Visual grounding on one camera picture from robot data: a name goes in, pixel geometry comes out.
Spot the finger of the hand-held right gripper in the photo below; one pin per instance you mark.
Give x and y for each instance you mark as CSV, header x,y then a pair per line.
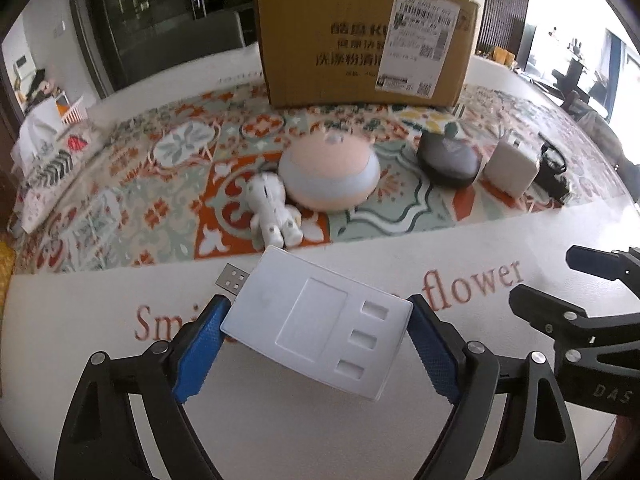
x,y
607,267
555,317

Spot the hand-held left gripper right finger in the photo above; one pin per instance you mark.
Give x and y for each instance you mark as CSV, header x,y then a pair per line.
x,y
436,357

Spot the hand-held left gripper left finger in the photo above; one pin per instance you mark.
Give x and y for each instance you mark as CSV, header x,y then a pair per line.
x,y
196,360

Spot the white USB hub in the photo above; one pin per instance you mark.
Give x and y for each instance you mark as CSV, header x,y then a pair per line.
x,y
320,322

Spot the white charger adapter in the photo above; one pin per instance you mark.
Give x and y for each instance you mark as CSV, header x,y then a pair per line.
x,y
510,167

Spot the patterned tablecloth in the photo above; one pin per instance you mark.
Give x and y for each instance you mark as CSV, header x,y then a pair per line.
x,y
150,195

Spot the white robot toy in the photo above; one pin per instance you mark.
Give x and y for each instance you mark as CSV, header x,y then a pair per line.
x,y
270,205

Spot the black oval case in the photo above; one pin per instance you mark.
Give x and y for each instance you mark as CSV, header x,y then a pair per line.
x,y
447,160

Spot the pink round night light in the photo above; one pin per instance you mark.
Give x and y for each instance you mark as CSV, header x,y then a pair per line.
x,y
327,172

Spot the leaf print fabric box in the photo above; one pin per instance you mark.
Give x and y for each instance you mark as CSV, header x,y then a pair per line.
x,y
55,175

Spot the grey chair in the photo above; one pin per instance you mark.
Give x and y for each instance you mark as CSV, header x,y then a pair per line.
x,y
205,35

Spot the brown cardboard box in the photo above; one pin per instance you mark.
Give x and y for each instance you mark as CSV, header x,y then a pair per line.
x,y
345,45

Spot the dark glass cabinet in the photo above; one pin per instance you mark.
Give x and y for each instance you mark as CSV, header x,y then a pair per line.
x,y
165,5

